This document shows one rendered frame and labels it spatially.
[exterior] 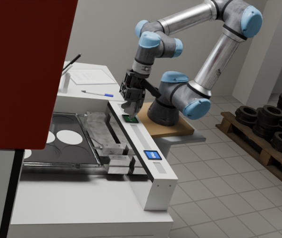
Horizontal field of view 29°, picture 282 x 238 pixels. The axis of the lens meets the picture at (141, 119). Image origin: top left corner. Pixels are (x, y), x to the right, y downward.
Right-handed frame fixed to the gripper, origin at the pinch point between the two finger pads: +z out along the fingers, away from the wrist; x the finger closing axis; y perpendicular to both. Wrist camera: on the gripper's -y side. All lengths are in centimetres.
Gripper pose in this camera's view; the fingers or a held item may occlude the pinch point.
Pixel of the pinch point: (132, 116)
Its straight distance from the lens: 222.6
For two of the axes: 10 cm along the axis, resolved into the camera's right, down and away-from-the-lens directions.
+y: -9.1, -0.6, -4.2
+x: 3.3, 5.1, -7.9
